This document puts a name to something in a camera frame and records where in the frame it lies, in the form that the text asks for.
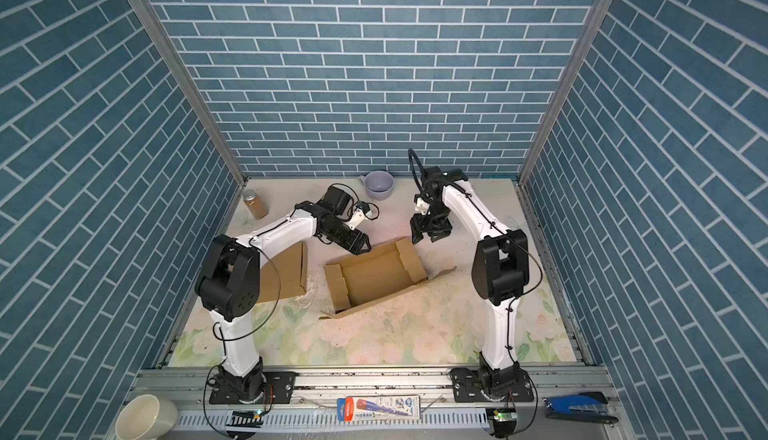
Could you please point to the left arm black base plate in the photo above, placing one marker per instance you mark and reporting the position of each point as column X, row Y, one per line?
column 259, row 388

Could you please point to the brown cardboard box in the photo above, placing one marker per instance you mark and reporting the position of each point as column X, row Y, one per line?
column 388, row 270
column 285, row 276

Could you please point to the aluminium corner post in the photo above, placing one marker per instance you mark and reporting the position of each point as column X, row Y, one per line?
column 593, row 21
column 154, row 28

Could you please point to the aluminium front rail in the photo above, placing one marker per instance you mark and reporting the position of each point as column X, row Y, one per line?
column 312, row 410

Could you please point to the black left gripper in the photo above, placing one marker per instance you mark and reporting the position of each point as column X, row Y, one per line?
column 357, row 247

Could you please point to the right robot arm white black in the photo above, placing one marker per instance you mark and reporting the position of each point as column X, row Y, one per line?
column 501, row 264

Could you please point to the blue red white packet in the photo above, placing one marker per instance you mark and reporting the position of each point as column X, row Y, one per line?
column 378, row 408

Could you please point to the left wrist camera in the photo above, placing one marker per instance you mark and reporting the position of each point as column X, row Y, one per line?
column 358, row 215

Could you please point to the blue black stapler tool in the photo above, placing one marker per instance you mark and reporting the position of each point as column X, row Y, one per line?
column 585, row 407

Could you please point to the white ceramic bowl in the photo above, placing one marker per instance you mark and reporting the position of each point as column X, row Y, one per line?
column 146, row 417

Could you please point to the glass spice jar silver lid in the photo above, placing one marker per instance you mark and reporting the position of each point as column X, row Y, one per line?
column 254, row 204

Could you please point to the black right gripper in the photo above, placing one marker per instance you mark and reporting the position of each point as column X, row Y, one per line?
column 418, row 227

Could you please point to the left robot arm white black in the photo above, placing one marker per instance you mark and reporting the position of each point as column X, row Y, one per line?
column 229, row 285

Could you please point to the aluminium corner post right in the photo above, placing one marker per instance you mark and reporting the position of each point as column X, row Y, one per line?
column 593, row 21

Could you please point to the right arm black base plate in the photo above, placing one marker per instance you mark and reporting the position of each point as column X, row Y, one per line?
column 486, row 385

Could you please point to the lavender ceramic mug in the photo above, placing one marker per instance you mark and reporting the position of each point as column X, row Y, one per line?
column 378, row 185

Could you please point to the aluminium corner post left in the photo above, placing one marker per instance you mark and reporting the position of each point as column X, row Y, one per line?
column 154, row 28

